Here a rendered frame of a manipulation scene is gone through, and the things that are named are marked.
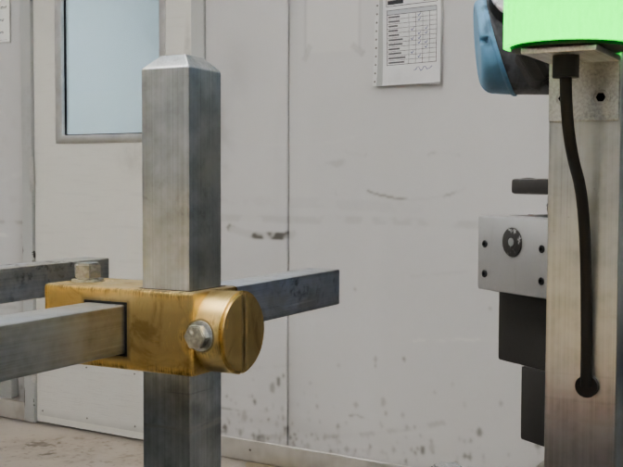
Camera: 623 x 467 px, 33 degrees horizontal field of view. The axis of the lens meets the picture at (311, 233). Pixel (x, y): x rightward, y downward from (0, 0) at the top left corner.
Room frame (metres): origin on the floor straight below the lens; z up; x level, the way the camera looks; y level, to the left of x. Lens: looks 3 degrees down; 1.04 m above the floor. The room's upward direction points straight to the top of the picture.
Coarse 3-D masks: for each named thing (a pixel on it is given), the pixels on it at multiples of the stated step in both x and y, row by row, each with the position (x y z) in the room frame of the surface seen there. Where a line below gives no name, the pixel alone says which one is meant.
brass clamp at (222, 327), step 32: (64, 288) 0.66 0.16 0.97; (96, 288) 0.64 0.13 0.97; (128, 288) 0.63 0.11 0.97; (224, 288) 0.64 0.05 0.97; (128, 320) 0.63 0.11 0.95; (160, 320) 0.62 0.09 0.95; (192, 320) 0.61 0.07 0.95; (224, 320) 0.60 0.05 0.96; (256, 320) 0.63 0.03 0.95; (128, 352) 0.63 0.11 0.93; (160, 352) 0.62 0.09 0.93; (192, 352) 0.61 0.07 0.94; (224, 352) 0.60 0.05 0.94; (256, 352) 0.63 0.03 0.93
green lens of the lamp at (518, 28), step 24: (504, 0) 0.48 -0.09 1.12; (528, 0) 0.46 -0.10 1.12; (552, 0) 0.46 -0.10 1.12; (576, 0) 0.45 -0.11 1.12; (600, 0) 0.45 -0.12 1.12; (504, 24) 0.48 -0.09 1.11; (528, 24) 0.46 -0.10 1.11; (552, 24) 0.46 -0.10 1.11; (576, 24) 0.45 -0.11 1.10; (600, 24) 0.45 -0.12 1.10; (504, 48) 0.49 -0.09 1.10
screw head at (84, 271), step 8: (80, 264) 0.67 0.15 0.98; (88, 264) 0.67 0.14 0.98; (96, 264) 0.68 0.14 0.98; (80, 272) 0.67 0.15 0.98; (88, 272) 0.67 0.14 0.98; (96, 272) 0.67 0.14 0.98; (72, 280) 0.67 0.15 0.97; (80, 280) 0.67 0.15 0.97; (88, 280) 0.67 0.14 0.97; (96, 280) 0.67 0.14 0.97
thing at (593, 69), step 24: (528, 48) 0.47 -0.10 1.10; (552, 48) 0.47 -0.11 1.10; (576, 48) 0.46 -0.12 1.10; (600, 48) 0.46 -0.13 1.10; (552, 72) 0.51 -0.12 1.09; (576, 72) 0.47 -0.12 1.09; (600, 72) 0.50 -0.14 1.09; (552, 96) 0.51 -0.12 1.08; (576, 96) 0.51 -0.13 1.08; (600, 96) 0.50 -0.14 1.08; (552, 120) 0.51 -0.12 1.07; (576, 120) 0.51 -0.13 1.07; (600, 120) 0.50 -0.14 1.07; (576, 144) 0.48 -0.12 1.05; (576, 168) 0.49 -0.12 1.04; (576, 192) 0.49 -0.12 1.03; (576, 384) 0.51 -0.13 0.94
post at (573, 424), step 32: (576, 128) 0.51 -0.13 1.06; (608, 128) 0.50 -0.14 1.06; (608, 160) 0.50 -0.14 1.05; (608, 192) 0.50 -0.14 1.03; (576, 224) 0.51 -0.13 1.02; (608, 224) 0.50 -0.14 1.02; (576, 256) 0.51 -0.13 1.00; (608, 256) 0.50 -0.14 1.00; (576, 288) 0.51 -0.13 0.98; (608, 288) 0.50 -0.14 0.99; (576, 320) 0.51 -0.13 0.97; (608, 320) 0.50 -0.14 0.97; (576, 352) 0.51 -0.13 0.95; (608, 352) 0.50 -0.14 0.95; (608, 384) 0.50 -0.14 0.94; (544, 416) 0.52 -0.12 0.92; (576, 416) 0.51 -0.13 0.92; (608, 416) 0.50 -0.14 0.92; (544, 448) 0.52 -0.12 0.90; (576, 448) 0.51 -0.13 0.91; (608, 448) 0.50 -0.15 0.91
